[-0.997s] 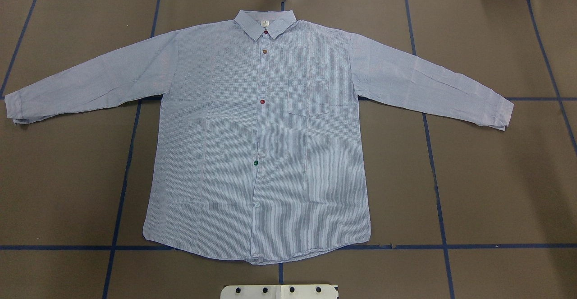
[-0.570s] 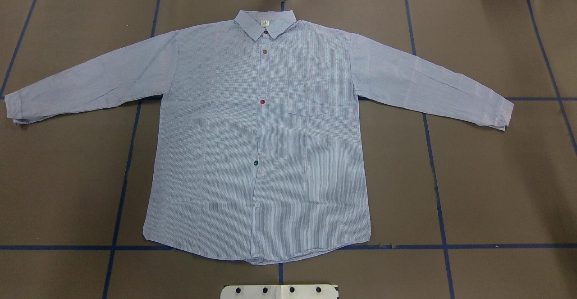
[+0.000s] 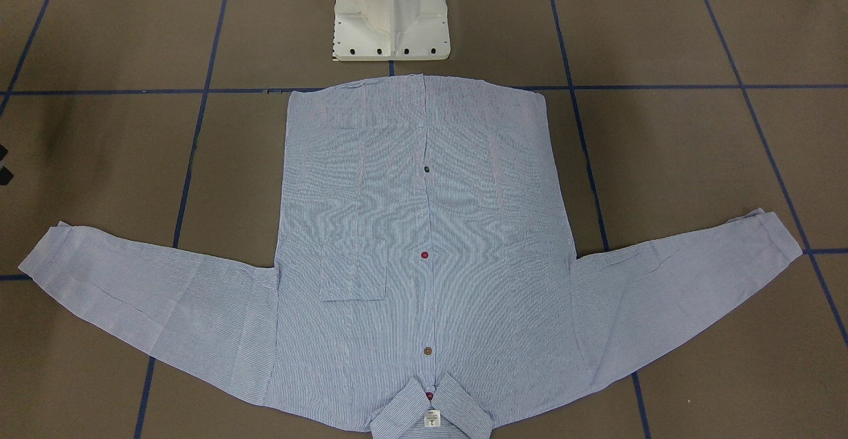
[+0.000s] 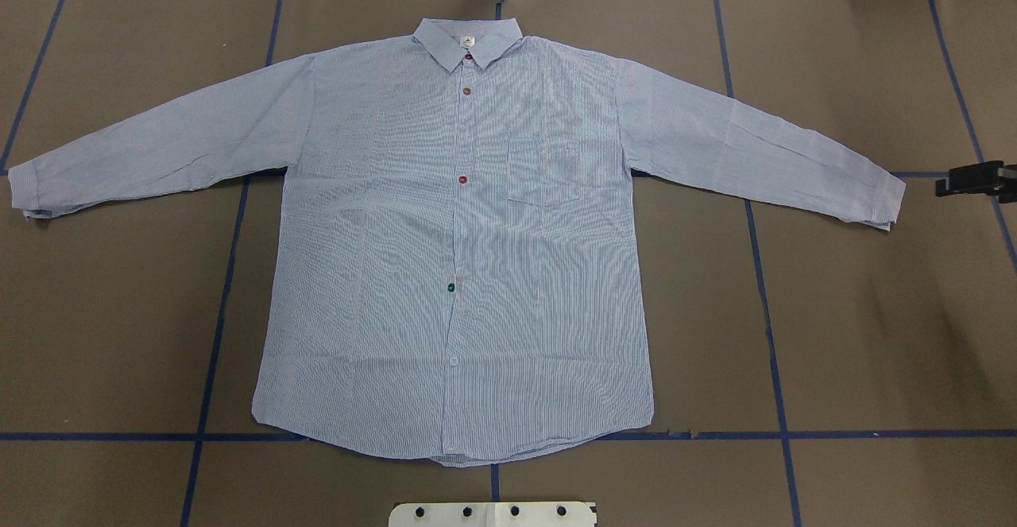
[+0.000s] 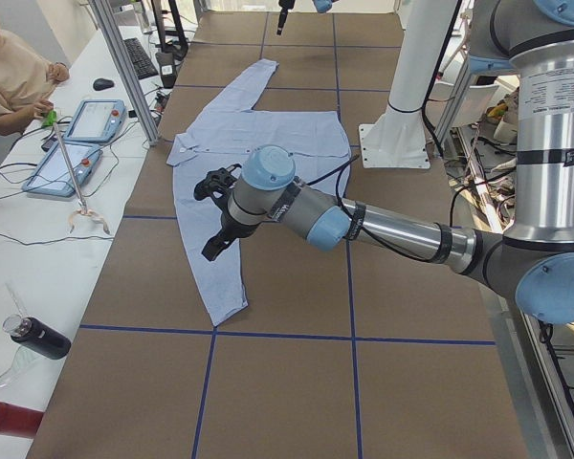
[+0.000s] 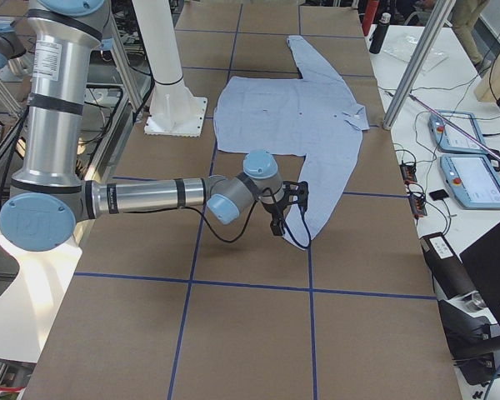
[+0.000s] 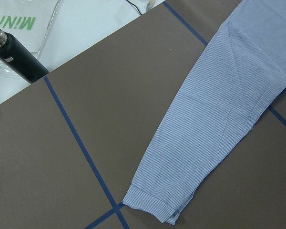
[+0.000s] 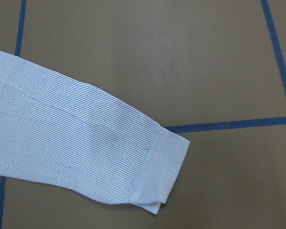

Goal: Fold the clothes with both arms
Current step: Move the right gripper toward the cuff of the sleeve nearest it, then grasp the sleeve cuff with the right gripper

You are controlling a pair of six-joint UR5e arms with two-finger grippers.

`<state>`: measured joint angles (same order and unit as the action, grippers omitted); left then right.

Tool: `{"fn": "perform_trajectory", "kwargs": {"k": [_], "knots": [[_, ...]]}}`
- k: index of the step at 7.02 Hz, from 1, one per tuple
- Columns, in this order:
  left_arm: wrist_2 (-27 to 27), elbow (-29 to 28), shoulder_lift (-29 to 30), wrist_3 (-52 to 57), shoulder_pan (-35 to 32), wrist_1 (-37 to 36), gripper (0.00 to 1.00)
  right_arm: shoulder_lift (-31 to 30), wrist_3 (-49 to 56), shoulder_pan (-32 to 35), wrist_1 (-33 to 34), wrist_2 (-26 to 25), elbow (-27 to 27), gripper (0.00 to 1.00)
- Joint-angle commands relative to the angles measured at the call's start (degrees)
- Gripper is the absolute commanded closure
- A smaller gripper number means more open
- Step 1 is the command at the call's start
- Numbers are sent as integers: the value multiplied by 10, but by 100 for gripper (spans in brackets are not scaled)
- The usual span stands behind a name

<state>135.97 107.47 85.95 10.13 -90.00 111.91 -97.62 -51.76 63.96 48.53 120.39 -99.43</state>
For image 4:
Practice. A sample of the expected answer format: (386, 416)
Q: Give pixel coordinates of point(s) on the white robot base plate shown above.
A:
(569, 513)

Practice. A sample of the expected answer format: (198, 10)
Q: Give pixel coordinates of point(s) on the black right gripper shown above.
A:
(979, 178)

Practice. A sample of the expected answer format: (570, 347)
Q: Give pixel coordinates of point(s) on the light blue striped shirt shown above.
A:
(457, 273)

